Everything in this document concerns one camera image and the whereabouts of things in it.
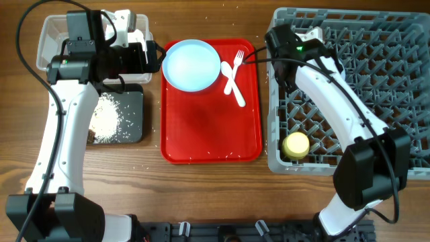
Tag large light blue plate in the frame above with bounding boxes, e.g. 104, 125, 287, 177
162, 39, 221, 92

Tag white plastic spoon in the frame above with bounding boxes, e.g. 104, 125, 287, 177
221, 61, 246, 108

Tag rice and food scraps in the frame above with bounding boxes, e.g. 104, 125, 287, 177
87, 93, 135, 144

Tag white plastic fork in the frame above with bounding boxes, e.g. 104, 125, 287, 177
224, 50, 245, 95

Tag yellow cup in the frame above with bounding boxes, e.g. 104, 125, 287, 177
282, 132, 310, 160

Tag white paper napkin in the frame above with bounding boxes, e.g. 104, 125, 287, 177
105, 29, 145, 43

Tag light blue bowl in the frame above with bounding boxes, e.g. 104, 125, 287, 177
338, 58, 346, 81

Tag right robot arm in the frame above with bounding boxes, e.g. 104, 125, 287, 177
265, 24, 411, 241

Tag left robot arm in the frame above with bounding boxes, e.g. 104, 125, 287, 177
6, 7, 166, 241

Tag black waste tray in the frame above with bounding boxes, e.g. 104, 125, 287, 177
87, 83, 144, 145

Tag clear plastic waste bin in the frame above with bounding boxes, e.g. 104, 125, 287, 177
36, 14, 153, 84

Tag grey dishwasher rack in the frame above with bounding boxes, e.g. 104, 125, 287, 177
267, 7, 429, 180

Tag red serving tray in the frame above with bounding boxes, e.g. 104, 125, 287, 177
160, 38, 263, 165

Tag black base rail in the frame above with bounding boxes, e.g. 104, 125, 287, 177
134, 220, 376, 242

